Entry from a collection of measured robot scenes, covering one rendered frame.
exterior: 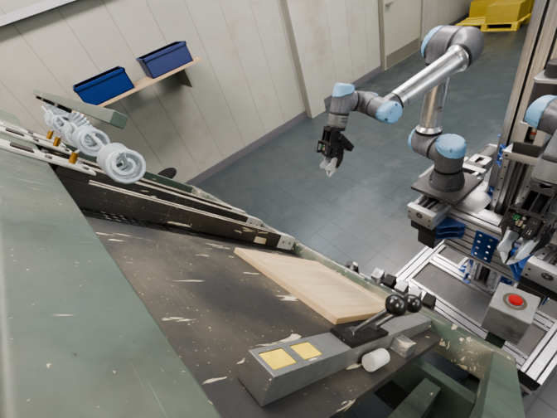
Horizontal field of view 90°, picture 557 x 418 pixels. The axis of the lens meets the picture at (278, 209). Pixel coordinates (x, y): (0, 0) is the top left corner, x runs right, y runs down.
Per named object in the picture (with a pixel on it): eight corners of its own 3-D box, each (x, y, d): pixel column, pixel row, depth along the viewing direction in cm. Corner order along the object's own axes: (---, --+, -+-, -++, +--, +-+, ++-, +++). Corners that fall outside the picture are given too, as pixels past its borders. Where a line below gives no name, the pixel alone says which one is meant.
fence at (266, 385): (428, 329, 104) (432, 319, 104) (261, 407, 33) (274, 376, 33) (414, 322, 108) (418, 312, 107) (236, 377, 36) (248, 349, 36)
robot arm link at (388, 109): (502, 54, 98) (388, 134, 99) (474, 51, 106) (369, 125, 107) (505, 19, 90) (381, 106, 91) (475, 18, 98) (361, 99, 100)
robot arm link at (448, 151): (448, 177, 123) (452, 150, 114) (424, 164, 133) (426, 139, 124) (470, 165, 124) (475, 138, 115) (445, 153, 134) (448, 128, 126)
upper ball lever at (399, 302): (356, 343, 54) (414, 308, 50) (348, 347, 52) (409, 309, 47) (346, 325, 57) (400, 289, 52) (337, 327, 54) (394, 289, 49)
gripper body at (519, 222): (494, 228, 63) (521, 178, 58) (509, 221, 67) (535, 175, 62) (535, 245, 57) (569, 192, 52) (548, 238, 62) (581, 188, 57)
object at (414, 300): (377, 337, 64) (428, 306, 59) (371, 338, 61) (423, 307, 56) (367, 321, 66) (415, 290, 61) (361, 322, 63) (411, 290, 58)
